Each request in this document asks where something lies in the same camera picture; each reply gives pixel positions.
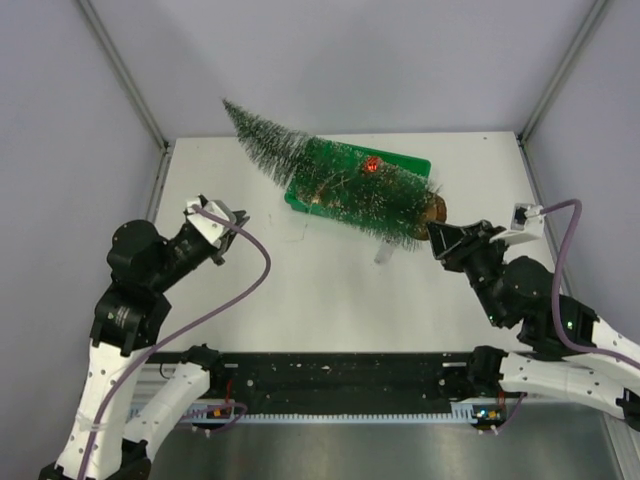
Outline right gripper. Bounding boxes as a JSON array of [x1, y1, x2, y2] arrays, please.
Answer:
[[424, 220, 508, 327]]

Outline small green christmas tree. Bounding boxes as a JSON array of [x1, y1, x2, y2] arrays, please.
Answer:
[[222, 99, 448, 250]]

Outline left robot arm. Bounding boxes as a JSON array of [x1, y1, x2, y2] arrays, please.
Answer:
[[39, 214, 236, 479]]

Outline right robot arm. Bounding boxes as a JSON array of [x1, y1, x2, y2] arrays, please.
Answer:
[[427, 221, 639, 430]]

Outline red glitter bauble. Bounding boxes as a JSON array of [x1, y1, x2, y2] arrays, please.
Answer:
[[363, 156, 383, 173]]

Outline green plastic tray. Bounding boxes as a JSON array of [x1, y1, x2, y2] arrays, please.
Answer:
[[285, 140, 437, 229]]

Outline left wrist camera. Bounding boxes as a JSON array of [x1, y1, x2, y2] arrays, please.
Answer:
[[184, 195, 249, 249]]

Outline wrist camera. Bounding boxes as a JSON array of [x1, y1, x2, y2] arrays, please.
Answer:
[[184, 195, 249, 249], [490, 203, 545, 246]]

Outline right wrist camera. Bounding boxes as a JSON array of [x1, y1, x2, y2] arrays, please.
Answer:
[[490, 203, 545, 246]]

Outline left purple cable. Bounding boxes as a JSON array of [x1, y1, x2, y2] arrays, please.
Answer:
[[77, 207, 272, 480]]

